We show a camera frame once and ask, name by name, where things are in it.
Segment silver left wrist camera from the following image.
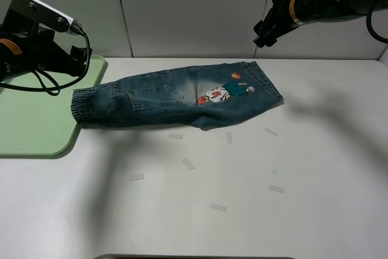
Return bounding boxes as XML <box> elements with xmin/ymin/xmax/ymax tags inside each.
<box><xmin>2</xmin><ymin>0</ymin><xmax>83</xmax><ymax>35</ymax></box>

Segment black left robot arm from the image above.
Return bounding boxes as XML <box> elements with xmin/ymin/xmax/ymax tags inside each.
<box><xmin>1</xmin><ymin>9</ymin><xmax>92</xmax><ymax>81</ymax></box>

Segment clear tape piece left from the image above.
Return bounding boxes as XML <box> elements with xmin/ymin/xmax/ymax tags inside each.
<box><xmin>129</xmin><ymin>173</ymin><xmax>144</xmax><ymax>181</ymax></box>

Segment clear tape piece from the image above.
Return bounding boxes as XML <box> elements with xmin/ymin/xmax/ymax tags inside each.
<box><xmin>129</xmin><ymin>173</ymin><xmax>144</xmax><ymax>181</ymax></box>
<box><xmin>264</xmin><ymin>128</ymin><xmax>278</xmax><ymax>136</ymax></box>
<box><xmin>169</xmin><ymin>133</ymin><xmax>183</xmax><ymax>140</ymax></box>
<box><xmin>210</xmin><ymin>203</ymin><xmax>227</xmax><ymax>212</ymax></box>
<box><xmin>182</xmin><ymin>158</ymin><xmax>195</xmax><ymax>171</ymax></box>
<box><xmin>268</xmin><ymin>184</ymin><xmax>284</xmax><ymax>193</ymax></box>
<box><xmin>226</xmin><ymin>132</ymin><xmax>232</xmax><ymax>144</ymax></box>

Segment light green plastic tray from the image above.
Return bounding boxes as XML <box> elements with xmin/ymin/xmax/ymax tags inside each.
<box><xmin>1</xmin><ymin>56</ymin><xmax>107</xmax><ymax>157</ymax></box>

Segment clear tape piece centre top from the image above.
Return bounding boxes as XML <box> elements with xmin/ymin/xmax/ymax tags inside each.
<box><xmin>226</xmin><ymin>132</ymin><xmax>232</xmax><ymax>144</ymax></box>

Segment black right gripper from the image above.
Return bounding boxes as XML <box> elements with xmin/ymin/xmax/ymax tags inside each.
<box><xmin>253</xmin><ymin>0</ymin><xmax>300</xmax><ymax>48</ymax></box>

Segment clear tape piece upper right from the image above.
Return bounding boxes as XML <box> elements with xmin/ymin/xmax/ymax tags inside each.
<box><xmin>264</xmin><ymin>128</ymin><xmax>278</xmax><ymax>136</ymax></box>

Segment clear tape piece bottom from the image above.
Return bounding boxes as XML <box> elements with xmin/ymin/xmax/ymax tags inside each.
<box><xmin>210</xmin><ymin>203</ymin><xmax>227</xmax><ymax>212</ymax></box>

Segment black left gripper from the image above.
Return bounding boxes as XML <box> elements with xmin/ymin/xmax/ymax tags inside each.
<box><xmin>2</xmin><ymin>24</ymin><xmax>92</xmax><ymax>76</ymax></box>

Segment clear tape piece upper middle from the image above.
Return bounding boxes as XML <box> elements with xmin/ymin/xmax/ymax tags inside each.
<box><xmin>169</xmin><ymin>133</ymin><xmax>183</xmax><ymax>140</ymax></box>

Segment children's blue denim shorts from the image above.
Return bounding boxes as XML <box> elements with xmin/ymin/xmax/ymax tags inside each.
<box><xmin>70</xmin><ymin>61</ymin><xmax>284</xmax><ymax>130</ymax></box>

